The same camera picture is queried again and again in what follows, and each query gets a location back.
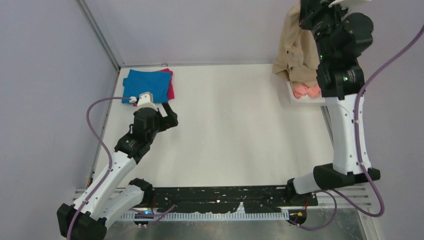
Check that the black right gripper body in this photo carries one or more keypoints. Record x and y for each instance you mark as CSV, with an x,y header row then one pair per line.
x,y
322,16

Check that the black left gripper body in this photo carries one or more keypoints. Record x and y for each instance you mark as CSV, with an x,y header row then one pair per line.
x,y
160,123

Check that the beige t shirt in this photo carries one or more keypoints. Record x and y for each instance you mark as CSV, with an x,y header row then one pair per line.
x,y
297,58

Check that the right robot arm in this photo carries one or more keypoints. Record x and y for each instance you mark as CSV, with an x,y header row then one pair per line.
x,y
340,38

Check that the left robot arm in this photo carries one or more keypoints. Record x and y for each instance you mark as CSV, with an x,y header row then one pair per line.
x,y
90,216

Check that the red folded t shirt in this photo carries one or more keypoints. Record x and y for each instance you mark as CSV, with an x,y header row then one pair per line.
x,y
170,87

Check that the blue folded t shirt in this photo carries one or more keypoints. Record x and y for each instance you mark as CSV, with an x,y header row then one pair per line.
x,y
145,84

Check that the pink t shirt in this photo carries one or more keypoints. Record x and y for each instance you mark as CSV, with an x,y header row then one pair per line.
x,y
305,92

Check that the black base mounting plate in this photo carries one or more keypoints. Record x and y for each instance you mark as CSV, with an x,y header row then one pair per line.
x,y
224,199

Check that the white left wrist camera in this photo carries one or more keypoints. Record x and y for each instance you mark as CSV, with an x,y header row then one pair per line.
x,y
144,100

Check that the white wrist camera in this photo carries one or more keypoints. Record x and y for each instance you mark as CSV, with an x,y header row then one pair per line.
x,y
348,3
144,100

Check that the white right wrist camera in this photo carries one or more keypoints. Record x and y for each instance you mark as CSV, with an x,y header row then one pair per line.
x,y
348,3

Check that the aluminium frame rail left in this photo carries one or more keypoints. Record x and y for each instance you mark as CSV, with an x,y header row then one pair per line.
x,y
93,15

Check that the aluminium front rail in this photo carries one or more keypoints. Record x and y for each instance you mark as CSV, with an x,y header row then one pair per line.
x,y
347,197

